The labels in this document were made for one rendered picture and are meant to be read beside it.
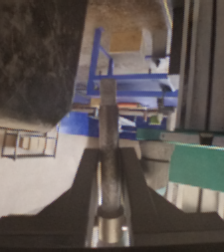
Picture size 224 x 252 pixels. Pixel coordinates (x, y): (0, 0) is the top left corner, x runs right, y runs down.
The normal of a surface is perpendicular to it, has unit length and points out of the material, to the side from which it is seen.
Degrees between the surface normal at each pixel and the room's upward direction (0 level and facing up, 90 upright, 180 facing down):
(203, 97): 90
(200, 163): 90
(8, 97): 90
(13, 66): 90
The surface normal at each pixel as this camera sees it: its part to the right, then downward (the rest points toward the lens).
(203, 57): -0.46, -0.12
